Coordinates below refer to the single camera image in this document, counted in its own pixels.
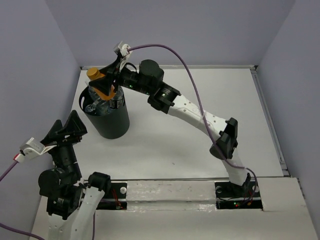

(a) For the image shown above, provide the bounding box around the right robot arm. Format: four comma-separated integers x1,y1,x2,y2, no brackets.
86,56,255,196

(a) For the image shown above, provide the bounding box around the clear unlabelled plastic bottle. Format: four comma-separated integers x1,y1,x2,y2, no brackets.
84,86,109,116

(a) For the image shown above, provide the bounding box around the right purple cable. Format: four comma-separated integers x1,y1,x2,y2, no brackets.
127,43,258,201

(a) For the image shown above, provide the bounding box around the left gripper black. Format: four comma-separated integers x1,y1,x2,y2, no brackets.
41,107,89,179

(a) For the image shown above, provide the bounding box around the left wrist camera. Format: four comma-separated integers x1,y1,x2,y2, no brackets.
15,137,56,163

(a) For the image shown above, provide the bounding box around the white foam strip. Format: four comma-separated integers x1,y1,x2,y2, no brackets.
126,180,217,212

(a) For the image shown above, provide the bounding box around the black cylindrical bin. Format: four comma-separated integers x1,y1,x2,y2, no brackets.
79,85,130,139

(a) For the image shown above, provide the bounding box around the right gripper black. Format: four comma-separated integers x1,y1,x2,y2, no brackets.
89,56,153,96

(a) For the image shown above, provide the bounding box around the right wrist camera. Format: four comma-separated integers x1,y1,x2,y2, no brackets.
113,41,131,72

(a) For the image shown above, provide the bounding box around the clear bottle black cap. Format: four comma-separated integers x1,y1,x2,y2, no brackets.
109,86,125,109

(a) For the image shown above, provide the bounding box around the aluminium table rail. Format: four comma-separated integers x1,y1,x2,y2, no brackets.
79,64,258,71

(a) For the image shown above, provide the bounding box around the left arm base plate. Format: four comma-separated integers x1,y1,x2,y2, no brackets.
96,180,128,211

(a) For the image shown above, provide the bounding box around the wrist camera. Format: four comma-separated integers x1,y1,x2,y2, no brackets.
15,137,56,163
113,41,131,72

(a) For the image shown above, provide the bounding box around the purple cable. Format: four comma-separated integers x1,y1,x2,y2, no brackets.
127,43,258,201
0,154,50,240

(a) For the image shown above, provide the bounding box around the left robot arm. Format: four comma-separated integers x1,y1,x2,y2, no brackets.
38,110,111,240

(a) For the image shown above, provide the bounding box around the orange juice bottle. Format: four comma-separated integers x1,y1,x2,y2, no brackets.
86,67,116,101

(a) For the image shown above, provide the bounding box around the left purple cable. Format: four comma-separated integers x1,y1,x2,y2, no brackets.
0,154,50,240

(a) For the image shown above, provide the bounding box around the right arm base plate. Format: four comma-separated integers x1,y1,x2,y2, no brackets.
214,181,263,210

